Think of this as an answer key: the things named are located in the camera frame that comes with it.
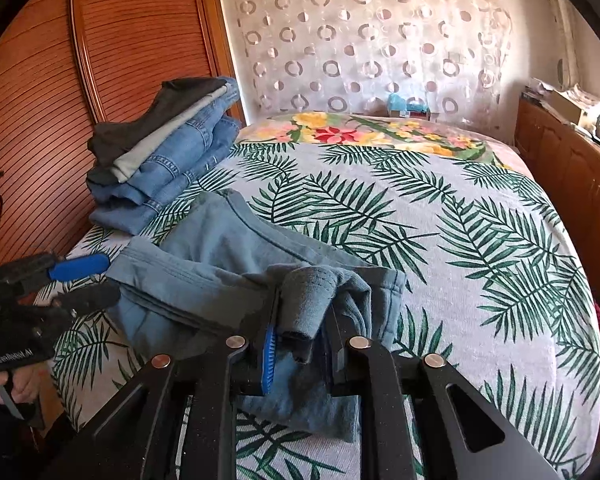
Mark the floral blanket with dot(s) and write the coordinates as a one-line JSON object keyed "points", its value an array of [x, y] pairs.
{"points": [[340, 135]]}

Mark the folded blue jeans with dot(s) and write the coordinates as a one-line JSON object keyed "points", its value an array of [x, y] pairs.
{"points": [[130, 220]]}

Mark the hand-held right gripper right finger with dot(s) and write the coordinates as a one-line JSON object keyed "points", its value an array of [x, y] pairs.
{"points": [[336, 355]]}

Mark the blue plastic bag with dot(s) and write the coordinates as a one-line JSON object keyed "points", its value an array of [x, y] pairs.
{"points": [[396, 104]]}

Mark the sheer circle-patterned curtain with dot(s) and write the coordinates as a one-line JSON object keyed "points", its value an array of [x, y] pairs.
{"points": [[355, 60]]}

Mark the wooden side cabinet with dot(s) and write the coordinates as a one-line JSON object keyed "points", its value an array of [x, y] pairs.
{"points": [[570, 170]]}

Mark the folded grey pants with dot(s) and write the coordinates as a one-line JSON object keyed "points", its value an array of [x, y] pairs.
{"points": [[147, 161]]}

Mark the cardboard box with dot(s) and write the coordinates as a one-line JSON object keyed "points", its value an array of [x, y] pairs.
{"points": [[566, 109]]}

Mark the person's left hand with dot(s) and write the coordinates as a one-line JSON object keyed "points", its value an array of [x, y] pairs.
{"points": [[27, 385]]}

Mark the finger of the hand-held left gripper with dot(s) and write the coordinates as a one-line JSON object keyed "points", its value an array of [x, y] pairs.
{"points": [[95, 297], [77, 267]]}

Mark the white printed bag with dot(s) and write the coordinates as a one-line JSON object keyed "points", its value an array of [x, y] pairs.
{"points": [[587, 97]]}

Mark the wooden slatted wardrobe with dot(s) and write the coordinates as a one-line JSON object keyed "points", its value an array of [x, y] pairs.
{"points": [[130, 35]]}

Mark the blue-grey pants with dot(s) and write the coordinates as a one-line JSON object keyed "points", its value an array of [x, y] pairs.
{"points": [[205, 270]]}

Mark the palm leaf bedsheet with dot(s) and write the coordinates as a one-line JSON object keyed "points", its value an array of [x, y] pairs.
{"points": [[430, 260]]}

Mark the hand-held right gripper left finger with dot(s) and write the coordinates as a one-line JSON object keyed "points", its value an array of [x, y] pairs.
{"points": [[269, 360]]}

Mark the small colourful box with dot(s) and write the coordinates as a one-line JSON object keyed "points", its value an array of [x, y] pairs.
{"points": [[417, 110]]}

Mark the wall socket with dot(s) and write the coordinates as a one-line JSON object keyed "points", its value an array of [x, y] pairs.
{"points": [[460, 57]]}

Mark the beige window curtain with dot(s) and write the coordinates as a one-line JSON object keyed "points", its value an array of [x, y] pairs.
{"points": [[562, 25]]}

